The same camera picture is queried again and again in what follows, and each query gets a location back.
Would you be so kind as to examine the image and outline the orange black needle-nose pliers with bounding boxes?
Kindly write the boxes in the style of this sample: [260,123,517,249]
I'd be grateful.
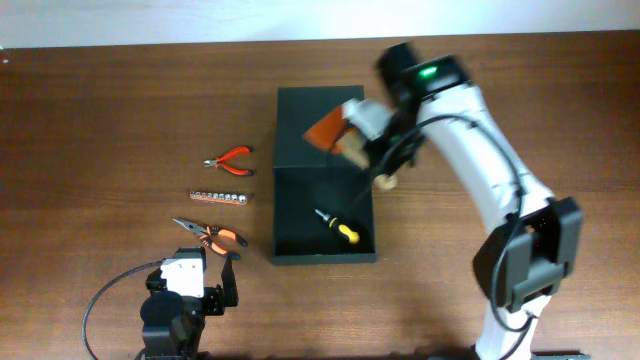
[173,218,248,260]

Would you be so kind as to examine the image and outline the orange scraper with wooden handle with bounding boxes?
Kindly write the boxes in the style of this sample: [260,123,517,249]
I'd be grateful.
[303,103,373,170]

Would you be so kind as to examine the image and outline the orange socket rail with sockets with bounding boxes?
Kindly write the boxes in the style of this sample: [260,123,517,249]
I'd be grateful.
[189,191,248,206]

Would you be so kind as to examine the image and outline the yellow black screwdriver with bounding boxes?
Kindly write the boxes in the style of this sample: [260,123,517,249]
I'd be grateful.
[314,208,361,244]

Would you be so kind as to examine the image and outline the red black diagonal cutters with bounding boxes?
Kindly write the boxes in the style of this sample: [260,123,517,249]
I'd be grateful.
[203,146,254,177]

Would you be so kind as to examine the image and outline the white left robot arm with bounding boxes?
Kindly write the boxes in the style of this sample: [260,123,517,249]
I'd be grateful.
[139,247,239,360]

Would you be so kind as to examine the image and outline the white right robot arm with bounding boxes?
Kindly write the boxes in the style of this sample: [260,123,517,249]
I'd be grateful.
[332,43,584,359]

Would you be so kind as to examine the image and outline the black open storage box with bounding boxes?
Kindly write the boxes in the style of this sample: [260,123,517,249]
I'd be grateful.
[272,85,377,265]

